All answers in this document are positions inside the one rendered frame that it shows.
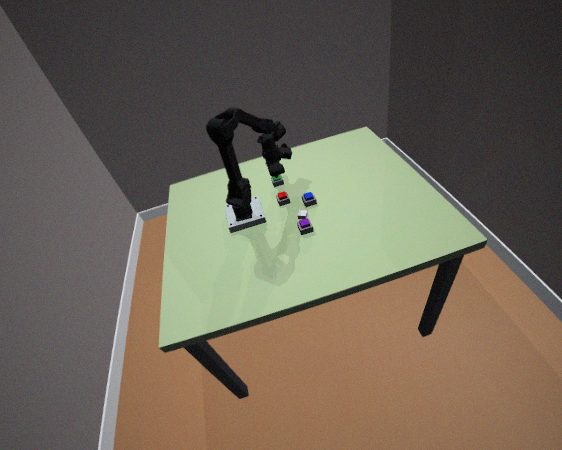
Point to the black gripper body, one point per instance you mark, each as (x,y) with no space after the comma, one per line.
(271,158)

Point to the red button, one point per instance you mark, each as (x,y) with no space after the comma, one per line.
(283,198)

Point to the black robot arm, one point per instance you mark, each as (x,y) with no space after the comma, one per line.
(221,128)

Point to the green button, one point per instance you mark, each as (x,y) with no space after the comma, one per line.
(277,181)

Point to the purple button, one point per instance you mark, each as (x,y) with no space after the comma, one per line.
(305,226)

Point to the blue button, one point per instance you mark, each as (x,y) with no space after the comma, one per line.
(309,199)

